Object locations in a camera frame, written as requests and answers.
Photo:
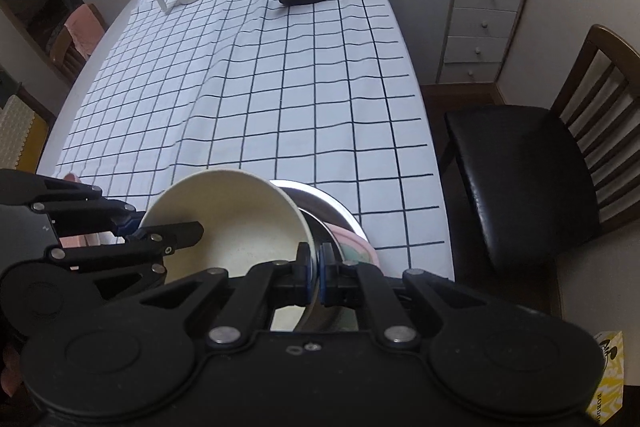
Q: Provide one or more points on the wooden chair with black seat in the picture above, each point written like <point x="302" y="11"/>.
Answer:
<point x="520" y="177"/>

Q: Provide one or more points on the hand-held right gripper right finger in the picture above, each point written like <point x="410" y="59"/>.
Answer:
<point x="325" y="277"/>

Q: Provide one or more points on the yellow patterned box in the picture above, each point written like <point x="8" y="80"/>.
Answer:
<point x="610" y="387"/>

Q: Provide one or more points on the pink cloth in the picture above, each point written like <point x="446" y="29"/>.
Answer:
<point x="82" y="27"/>

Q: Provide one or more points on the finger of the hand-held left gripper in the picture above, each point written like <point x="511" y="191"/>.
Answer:
<point x="175" y="234"/>
<point x="125" y="219"/>

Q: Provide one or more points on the wide steel bowl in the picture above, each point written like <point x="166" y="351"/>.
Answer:
<point x="325" y="195"/>

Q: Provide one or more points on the yellow cushioned chair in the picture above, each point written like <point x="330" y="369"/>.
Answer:
<point x="17" y="132"/>

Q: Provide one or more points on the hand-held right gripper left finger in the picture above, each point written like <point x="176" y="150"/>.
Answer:
<point x="302" y="269"/>

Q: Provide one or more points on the cream bowl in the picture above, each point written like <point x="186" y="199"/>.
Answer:
<point x="240" y="227"/>

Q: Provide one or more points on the small steel bowl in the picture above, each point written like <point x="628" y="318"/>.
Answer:
<point x="316" y="227"/>

